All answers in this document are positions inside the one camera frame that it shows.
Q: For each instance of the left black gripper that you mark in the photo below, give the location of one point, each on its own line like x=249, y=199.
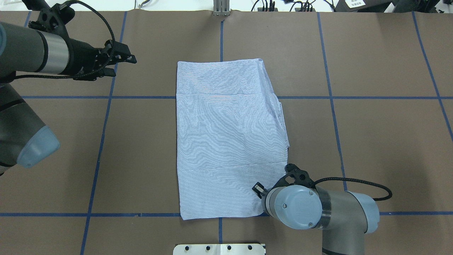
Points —
x=80, y=56

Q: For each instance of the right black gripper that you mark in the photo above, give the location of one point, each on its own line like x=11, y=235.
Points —
x=259, y=189

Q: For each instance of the blue striped button shirt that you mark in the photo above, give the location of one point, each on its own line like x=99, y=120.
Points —
x=231, y=134

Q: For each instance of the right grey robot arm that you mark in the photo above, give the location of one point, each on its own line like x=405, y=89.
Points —
x=344, y=217

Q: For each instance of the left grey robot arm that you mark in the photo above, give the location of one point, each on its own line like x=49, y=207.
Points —
x=43, y=52

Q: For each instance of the white metal mounting plate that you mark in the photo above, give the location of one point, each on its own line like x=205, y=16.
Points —
x=220, y=249

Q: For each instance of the grey aluminium frame post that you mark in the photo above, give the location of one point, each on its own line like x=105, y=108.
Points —
x=221, y=8

